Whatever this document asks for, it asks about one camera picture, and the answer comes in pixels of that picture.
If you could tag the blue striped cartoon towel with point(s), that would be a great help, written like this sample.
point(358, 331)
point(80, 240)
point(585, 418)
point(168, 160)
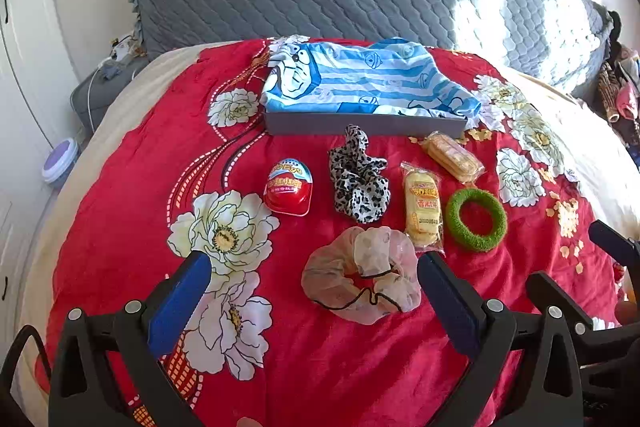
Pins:
point(350, 77)

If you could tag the yellow cake snack packet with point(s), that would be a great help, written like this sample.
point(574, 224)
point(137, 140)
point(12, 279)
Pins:
point(422, 207)

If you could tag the grey nightstand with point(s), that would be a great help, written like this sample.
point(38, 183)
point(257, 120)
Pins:
point(100, 92)

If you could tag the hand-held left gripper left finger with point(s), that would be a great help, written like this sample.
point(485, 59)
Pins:
point(180, 302)

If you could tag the sheer pink scrunchie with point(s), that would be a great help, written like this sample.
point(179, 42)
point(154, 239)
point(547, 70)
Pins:
point(330, 277)

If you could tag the orange biscuit snack packet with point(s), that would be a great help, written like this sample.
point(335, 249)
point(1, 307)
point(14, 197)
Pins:
point(452, 157)

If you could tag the grey shallow box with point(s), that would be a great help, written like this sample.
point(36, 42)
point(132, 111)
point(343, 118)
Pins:
point(350, 124)

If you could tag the white wardrobe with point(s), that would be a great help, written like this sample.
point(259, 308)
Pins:
point(25, 82)

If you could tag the leopard print scrunchie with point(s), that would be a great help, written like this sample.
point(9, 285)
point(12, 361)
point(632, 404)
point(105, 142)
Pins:
point(357, 187)

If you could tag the round purple lid container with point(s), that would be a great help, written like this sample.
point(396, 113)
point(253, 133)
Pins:
point(60, 157)

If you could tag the red floral blanket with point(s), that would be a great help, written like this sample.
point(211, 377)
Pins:
point(150, 157)

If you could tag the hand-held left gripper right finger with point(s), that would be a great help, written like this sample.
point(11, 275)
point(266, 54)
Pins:
point(450, 307)

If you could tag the small white trinket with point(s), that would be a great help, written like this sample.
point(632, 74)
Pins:
point(120, 52)

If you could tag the green fuzzy scrunchie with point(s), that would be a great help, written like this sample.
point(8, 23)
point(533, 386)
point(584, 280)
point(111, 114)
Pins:
point(452, 219)

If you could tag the pile of clothes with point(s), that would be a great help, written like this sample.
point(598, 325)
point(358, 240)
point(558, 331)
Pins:
point(620, 97)

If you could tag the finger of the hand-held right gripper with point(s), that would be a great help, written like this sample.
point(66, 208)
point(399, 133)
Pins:
point(617, 244)
point(542, 289)

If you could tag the red toy egg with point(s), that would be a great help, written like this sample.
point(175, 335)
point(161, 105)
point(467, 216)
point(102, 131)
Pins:
point(287, 189)

